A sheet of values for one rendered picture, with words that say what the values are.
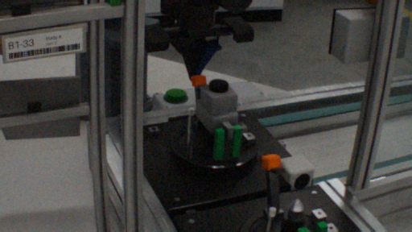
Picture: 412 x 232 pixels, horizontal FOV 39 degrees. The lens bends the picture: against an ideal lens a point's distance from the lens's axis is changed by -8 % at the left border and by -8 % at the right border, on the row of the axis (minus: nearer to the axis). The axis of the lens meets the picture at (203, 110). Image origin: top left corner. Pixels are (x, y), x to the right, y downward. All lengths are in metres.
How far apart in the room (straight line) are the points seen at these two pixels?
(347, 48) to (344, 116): 0.39
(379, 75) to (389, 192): 0.25
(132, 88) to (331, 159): 0.57
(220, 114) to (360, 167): 0.24
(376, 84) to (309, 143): 0.32
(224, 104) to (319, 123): 0.32
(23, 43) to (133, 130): 0.17
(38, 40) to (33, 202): 0.53
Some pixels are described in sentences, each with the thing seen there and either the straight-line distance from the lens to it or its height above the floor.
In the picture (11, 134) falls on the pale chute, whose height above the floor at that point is 1.01.
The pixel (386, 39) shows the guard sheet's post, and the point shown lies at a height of 1.22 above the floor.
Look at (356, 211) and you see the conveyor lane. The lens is 0.94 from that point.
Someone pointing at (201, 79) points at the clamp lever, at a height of 1.07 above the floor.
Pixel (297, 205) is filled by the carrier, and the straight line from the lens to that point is 0.78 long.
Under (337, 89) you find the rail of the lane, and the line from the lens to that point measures 1.30.
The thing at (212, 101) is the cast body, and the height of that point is 1.08.
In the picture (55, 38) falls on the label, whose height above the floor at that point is 1.29.
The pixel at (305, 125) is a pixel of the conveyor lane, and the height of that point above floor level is 0.93.
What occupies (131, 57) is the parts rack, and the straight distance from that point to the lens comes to 0.63.
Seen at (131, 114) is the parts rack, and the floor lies 1.19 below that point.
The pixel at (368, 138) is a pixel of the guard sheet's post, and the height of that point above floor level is 1.06.
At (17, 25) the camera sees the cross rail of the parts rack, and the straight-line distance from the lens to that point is 0.60.
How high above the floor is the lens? 1.51
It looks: 28 degrees down
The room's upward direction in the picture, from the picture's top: 3 degrees clockwise
